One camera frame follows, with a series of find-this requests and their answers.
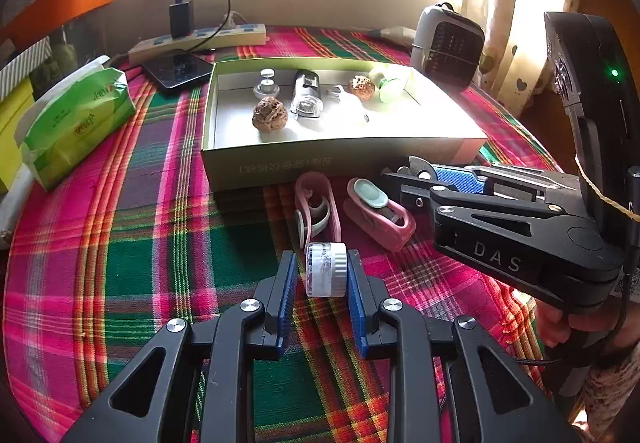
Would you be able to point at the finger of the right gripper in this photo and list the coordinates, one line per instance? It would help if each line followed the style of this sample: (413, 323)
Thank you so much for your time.
(464, 180)
(411, 192)

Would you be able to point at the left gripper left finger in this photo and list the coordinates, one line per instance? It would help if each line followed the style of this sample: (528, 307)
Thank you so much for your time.
(277, 296)

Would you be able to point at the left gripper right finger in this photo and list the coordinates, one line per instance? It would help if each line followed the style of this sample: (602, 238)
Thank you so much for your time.
(364, 295)

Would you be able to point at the small white lidded jar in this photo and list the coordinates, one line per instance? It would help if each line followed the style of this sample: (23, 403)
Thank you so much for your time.
(326, 270)

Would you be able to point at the dark brown walnut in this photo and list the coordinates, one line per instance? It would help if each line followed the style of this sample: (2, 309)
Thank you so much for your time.
(269, 115)

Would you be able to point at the person's right hand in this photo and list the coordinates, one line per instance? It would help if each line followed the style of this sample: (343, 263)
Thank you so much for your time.
(554, 326)

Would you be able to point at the pink nail clipper case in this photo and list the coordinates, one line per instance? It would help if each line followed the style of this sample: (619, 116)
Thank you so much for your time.
(384, 220)

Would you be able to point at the green white spool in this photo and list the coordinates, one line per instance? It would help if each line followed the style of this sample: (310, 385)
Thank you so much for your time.
(389, 82)

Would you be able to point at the light brown walnut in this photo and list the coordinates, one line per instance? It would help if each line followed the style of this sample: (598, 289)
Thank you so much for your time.
(362, 87)

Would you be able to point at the grey portable fan heater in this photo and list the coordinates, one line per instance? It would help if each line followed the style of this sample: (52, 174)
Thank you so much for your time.
(447, 46)

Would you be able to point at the white tube on cloth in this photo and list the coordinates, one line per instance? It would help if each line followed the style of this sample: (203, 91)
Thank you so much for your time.
(399, 35)

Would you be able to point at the white shallow cardboard box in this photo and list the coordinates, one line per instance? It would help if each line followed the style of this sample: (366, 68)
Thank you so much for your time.
(351, 137)

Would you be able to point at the small silver knob stand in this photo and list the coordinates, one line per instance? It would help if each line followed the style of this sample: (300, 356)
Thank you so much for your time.
(267, 86)

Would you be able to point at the white power strip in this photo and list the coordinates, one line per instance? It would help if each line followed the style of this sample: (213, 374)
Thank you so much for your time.
(199, 40)

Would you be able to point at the black smartphone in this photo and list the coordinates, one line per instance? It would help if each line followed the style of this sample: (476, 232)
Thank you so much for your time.
(176, 70)

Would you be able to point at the white plug in strip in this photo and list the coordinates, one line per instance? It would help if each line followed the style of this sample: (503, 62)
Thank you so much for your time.
(235, 19)

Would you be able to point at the green tissue pack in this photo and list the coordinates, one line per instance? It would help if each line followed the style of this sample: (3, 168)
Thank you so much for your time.
(72, 119)

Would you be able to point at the yellow cardboard box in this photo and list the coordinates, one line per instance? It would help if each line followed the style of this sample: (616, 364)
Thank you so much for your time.
(12, 110)

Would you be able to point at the striped grey box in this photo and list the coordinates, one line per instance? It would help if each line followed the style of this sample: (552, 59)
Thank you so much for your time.
(23, 65)

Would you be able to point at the orange tray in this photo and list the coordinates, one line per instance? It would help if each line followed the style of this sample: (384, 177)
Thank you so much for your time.
(44, 16)

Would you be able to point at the pink clip with ring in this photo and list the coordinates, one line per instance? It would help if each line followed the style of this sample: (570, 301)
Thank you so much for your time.
(316, 212)

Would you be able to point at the black charger with cable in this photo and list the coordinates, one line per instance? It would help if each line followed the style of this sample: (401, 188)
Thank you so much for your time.
(182, 22)

